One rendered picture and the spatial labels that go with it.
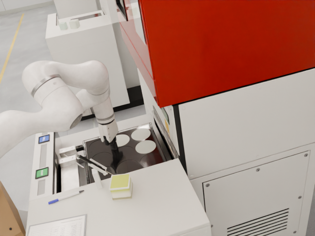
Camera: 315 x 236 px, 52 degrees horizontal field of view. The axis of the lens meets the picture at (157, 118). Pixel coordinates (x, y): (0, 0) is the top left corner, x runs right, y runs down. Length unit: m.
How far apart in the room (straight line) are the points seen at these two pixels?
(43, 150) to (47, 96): 0.70
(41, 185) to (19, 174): 1.76
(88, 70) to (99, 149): 0.66
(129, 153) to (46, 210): 0.46
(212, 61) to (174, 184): 0.48
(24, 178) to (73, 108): 2.23
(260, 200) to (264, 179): 0.15
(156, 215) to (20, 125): 0.54
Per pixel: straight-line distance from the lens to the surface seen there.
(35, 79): 1.00
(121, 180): 1.22
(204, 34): 1.14
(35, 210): 1.35
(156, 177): 1.29
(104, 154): 1.58
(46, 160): 1.58
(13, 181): 3.18
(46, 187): 1.43
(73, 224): 1.23
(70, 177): 1.55
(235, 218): 1.79
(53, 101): 0.97
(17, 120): 0.98
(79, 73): 1.03
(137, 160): 1.49
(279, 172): 1.69
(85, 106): 1.32
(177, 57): 1.13
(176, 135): 1.29
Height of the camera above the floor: 1.86
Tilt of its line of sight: 34 degrees down
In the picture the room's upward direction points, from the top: 10 degrees counter-clockwise
